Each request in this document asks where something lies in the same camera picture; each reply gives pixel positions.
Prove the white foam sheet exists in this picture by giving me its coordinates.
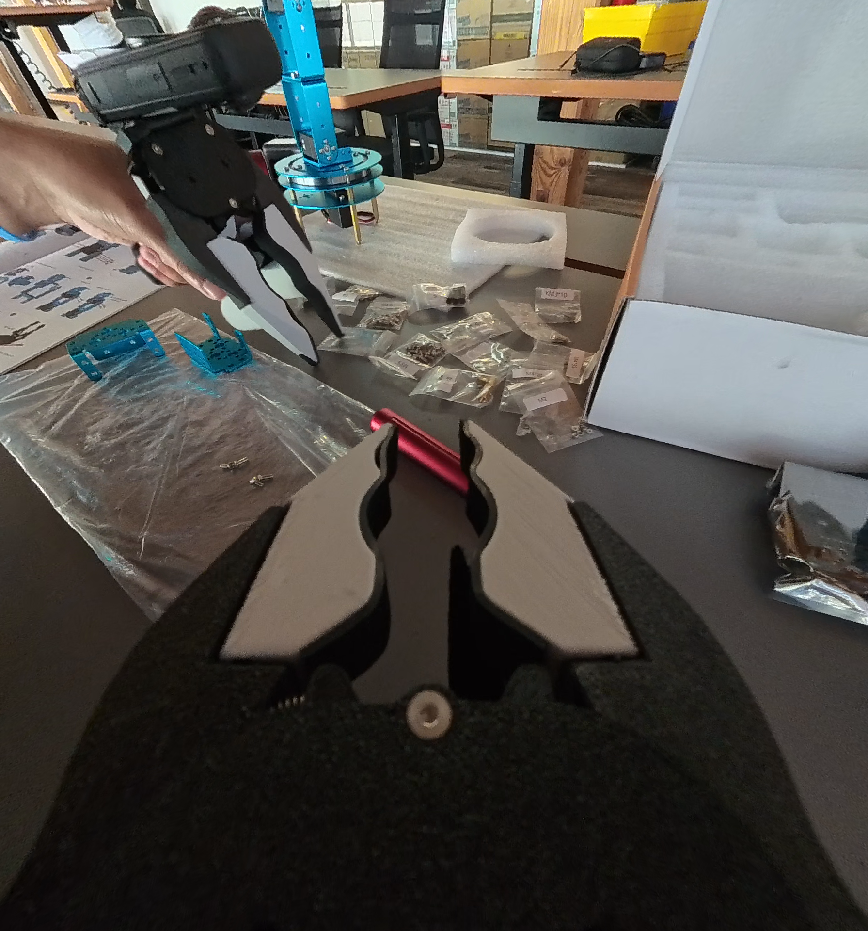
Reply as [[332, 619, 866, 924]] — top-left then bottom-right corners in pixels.
[[299, 178, 573, 301]]

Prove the large clear plastic bag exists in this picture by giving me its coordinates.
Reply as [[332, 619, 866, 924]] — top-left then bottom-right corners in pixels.
[[0, 307, 378, 623]]

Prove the yellow storage bin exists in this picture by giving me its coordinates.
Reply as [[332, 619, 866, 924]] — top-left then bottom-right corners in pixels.
[[583, 2, 709, 53]]

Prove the blue metal bracket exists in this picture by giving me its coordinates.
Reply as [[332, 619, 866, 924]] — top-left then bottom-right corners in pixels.
[[65, 316, 167, 384], [174, 313, 254, 376]]

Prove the dark desk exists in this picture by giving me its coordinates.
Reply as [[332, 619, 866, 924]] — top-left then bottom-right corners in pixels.
[[0, 204, 868, 931]]

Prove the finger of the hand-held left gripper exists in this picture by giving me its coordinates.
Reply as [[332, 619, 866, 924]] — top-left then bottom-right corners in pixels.
[[205, 218, 320, 367], [247, 180, 347, 340]]

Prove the blue wristband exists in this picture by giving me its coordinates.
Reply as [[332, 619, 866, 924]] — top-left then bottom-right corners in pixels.
[[0, 195, 44, 244]]

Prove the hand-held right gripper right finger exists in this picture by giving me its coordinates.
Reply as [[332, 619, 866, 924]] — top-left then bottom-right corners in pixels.
[[450, 419, 640, 701]]

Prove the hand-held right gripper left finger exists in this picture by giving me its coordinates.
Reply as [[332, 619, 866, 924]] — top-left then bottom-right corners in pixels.
[[218, 423, 398, 705]]

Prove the white foam box insert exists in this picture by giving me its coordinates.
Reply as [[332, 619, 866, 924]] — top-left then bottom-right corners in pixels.
[[652, 161, 868, 339]]

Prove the orange cardboard box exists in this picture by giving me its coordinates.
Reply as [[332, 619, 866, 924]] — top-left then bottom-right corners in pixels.
[[585, 0, 868, 475]]

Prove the pile of small screw bags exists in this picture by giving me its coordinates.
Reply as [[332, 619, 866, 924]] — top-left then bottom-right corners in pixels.
[[317, 280, 603, 453]]

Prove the black zip pouch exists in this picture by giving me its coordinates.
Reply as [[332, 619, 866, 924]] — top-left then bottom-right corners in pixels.
[[574, 36, 669, 75]]

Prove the stack of cardboard boxes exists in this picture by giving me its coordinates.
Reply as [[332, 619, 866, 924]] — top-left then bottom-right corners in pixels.
[[437, 0, 537, 70]]

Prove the black office chair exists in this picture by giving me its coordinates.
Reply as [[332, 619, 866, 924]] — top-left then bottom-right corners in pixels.
[[379, 0, 447, 176]]

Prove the pink metal cylinder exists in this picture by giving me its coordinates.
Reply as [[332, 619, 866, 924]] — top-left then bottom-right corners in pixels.
[[372, 409, 473, 497]]

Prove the person's left hand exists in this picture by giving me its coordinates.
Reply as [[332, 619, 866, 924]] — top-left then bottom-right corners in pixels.
[[0, 118, 229, 301]]

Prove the wooden office desk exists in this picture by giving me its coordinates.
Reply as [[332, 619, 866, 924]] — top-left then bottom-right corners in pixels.
[[255, 67, 443, 181]]

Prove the bag of coloured parts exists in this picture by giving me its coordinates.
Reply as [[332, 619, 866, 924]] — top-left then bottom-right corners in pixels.
[[767, 460, 868, 628]]

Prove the wooden standing desk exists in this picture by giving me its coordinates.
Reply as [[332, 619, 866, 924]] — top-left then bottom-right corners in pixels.
[[0, 0, 115, 121]]

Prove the wooden workbench table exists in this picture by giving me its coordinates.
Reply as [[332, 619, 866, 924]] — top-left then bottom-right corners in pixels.
[[441, 49, 691, 215]]

